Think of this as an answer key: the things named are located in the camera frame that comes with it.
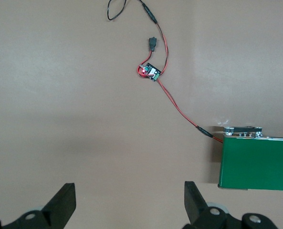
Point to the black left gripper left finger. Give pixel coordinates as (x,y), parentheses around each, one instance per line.
(48,212)

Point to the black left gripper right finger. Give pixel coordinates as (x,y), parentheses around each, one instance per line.
(208,214)

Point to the green conveyor belt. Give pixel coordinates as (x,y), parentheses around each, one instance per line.
(255,162)

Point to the small green circuit board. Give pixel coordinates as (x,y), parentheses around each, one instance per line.
(151,72)

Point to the small black connector plug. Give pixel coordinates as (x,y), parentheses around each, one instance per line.
(152,43)

